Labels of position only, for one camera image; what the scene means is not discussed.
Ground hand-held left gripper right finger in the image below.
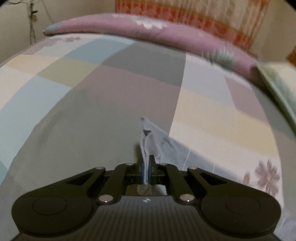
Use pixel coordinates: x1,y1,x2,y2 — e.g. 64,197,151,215
148,156,228,205

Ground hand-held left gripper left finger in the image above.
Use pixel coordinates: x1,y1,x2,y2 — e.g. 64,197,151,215
66,156,146,205

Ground grey printed pajama pants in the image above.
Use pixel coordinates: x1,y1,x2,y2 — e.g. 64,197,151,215
136,116,193,197

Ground bed with patchwork sheet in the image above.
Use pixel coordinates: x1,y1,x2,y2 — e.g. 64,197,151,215
0,32,296,241

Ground purple floral quilt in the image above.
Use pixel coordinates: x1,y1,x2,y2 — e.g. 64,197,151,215
42,13,262,86

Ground large checked pillow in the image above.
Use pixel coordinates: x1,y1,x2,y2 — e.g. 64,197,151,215
255,61,296,130

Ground patterned orange beige curtain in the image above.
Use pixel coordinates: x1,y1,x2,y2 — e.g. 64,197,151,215
114,0,266,50

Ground wooden headboard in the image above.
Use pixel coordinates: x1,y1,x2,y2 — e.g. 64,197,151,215
286,47,296,62

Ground hanging wall cables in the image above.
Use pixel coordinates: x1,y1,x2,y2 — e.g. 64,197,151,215
5,0,56,44

